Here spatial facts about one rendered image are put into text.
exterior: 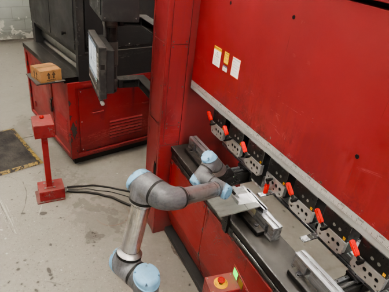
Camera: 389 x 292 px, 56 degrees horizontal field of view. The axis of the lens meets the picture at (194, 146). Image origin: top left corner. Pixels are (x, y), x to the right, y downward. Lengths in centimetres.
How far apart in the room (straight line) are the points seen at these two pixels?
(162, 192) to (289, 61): 83
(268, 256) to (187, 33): 146
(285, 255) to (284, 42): 109
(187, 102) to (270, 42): 100
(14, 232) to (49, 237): 30
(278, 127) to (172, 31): 99
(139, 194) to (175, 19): 128
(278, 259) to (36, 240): 203
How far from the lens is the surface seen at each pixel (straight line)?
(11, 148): 450
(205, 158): 183
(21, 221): 352
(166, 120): 265
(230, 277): 201
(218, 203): 208
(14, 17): 841
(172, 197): 146
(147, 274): 168
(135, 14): 248
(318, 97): 164
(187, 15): 245
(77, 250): 318
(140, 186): 150
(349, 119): 154
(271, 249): 208
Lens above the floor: 229
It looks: 30 degrees down
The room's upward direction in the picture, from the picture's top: 7 degrees clockwise
